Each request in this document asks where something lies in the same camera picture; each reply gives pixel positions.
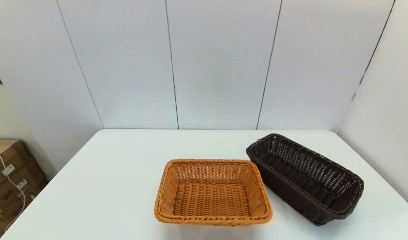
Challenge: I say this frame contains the light brown cardboard box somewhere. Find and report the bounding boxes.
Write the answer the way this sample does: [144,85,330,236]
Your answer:
[0,139,36,177]

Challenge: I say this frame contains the thin white cable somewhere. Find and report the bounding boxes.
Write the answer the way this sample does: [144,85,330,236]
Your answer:
[0,151,26,231]

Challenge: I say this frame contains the dark brown wicker basket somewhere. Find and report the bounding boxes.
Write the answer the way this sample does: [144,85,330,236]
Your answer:
[246,133,364,226]

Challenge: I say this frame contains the orange wicker basket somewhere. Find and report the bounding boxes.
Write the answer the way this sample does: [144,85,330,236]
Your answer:
[154,159,273,227]

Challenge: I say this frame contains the printed brown cardboard box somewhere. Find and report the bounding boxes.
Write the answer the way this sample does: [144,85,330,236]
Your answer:
[0,157,48,234]

